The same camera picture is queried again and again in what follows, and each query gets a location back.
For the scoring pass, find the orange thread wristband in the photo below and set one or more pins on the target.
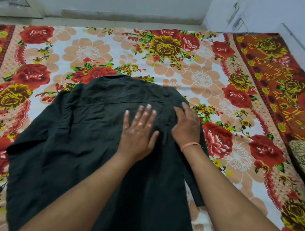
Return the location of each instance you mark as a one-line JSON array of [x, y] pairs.
[[189, 144]]

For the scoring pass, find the dark green shirt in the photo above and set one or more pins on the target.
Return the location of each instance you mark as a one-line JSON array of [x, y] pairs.
[[78, 133]]

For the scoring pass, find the person's left middle finger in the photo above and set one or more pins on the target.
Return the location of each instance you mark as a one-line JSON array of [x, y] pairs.
[[146, 115]]

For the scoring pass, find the patterned beige cushion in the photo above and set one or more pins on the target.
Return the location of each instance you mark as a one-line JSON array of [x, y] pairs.
[[298, 157]]

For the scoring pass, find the floral bedsheet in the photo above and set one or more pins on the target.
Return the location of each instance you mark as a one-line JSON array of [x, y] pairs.
[[202, 78]]

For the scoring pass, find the person's right thumb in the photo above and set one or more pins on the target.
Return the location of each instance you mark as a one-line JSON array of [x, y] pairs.
[[178, 114]]

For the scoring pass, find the person's left forearm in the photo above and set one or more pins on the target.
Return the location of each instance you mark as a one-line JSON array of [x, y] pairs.
[[83, 197]]

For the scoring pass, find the person's left hand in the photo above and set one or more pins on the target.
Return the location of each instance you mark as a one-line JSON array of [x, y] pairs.
[[137, 139]]

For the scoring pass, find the person's left little finger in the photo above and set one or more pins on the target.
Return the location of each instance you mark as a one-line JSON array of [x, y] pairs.
[[126, 119]]

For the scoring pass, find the person's right hand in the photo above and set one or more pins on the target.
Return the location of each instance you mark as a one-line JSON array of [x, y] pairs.
[[187, 131]]

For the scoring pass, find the white cabinet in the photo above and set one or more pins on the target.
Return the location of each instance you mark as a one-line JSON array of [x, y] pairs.
[[262, 14]]

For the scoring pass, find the person's right forearm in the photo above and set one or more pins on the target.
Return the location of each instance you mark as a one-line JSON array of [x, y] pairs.
[[221, 195]]

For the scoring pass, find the person's left thumb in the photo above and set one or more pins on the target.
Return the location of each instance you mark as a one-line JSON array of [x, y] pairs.
[[154, 140]]

